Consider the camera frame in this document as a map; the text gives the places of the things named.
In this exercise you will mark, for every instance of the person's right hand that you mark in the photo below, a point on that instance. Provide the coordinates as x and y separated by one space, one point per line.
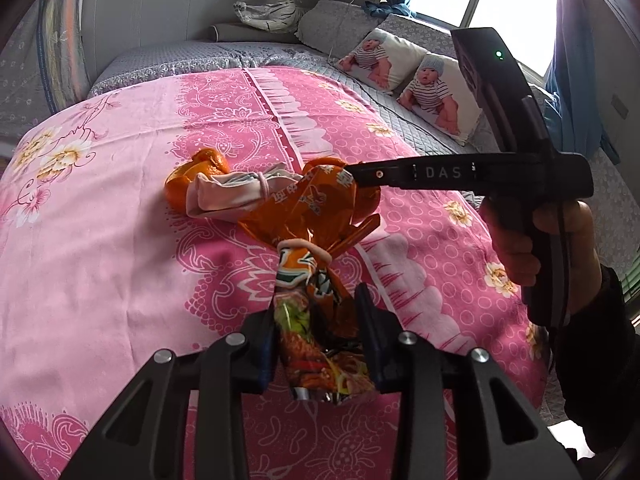
510 240

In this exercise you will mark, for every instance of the person's right forearm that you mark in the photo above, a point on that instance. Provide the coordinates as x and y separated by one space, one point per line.
600 360

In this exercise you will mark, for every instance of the white tiger plush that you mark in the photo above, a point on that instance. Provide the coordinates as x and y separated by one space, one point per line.
272 5

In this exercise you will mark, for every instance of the grey sofa back cushion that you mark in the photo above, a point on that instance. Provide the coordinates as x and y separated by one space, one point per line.
335 25
425 35

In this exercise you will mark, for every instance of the beige tied cloth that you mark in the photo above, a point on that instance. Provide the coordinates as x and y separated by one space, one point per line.
225 195

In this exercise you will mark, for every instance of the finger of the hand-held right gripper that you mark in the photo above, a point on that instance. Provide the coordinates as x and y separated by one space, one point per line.
380 174

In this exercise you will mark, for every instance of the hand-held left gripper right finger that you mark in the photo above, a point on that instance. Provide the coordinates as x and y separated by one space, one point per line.
369 332

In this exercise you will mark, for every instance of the grey bolster cushion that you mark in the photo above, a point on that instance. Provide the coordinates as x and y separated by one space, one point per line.
240 32

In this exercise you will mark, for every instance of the wall socket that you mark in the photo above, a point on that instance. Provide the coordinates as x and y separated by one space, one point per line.
620 108

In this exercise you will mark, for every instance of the orange crumpled wrapper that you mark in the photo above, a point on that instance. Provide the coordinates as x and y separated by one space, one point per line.
197 167

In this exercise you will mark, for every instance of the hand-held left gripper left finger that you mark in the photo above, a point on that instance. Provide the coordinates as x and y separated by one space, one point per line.
267 350

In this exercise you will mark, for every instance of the cloth-covered cabinet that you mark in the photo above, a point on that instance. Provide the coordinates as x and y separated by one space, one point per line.
30 75

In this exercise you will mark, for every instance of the pink floral blanket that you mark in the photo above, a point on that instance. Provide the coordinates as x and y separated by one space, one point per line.
125 260

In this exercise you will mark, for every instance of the baby print pillow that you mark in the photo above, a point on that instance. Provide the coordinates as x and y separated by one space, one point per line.
380 57
440 95

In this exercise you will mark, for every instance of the orange noodle packet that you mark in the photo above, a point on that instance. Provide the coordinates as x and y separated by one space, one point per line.
310 210

